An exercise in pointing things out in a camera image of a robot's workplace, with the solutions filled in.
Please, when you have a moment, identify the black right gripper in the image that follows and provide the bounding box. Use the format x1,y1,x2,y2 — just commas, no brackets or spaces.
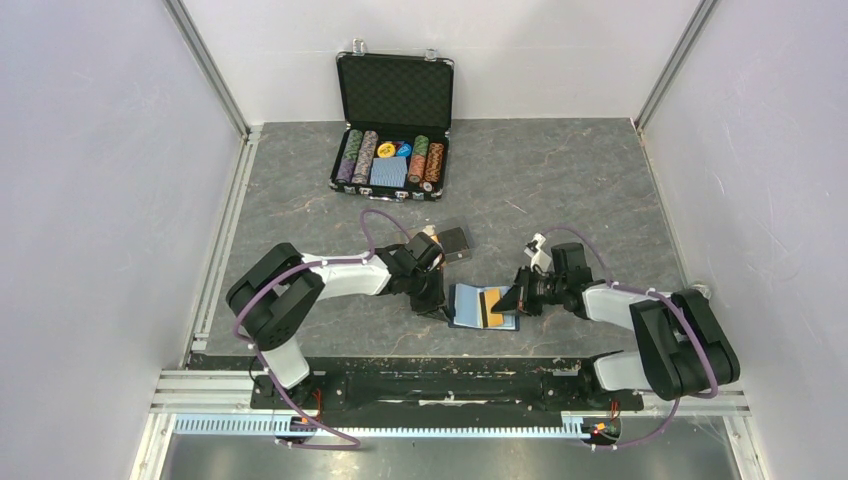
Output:
491,265,566,317

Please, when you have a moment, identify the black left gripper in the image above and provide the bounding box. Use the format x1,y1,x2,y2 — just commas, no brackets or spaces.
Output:
405,266,451,323

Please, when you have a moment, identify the blue leather card holder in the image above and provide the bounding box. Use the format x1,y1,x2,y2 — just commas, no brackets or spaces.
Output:
447,284,520,331

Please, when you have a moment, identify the black VIP card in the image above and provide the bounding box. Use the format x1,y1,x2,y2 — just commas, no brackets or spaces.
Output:
437,227,471,263

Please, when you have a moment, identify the clear acrylic card box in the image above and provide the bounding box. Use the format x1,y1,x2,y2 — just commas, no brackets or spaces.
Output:
393,216,475,265

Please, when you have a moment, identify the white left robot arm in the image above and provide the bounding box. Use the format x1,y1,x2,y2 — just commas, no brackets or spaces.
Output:
225,233,446,408

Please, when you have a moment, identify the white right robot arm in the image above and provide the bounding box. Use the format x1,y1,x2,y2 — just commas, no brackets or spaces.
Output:
486,240,741,408

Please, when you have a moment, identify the blue playing card deck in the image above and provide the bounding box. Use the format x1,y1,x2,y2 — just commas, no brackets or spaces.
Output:
369,156,408,188

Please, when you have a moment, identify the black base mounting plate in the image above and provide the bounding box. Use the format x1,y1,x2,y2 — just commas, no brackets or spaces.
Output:
186,353,645,429

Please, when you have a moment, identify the yellow dealer button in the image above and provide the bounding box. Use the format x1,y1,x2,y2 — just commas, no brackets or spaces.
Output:
376,142,397,158

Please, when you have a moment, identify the black poker chip case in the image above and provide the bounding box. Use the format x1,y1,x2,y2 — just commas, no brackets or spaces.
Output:
328,38,455,202

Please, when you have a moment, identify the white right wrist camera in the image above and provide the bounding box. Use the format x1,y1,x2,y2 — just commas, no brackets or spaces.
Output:
524,233,551,272

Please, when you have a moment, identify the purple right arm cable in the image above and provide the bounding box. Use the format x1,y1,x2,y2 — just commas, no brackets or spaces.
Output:
540,225,721,453

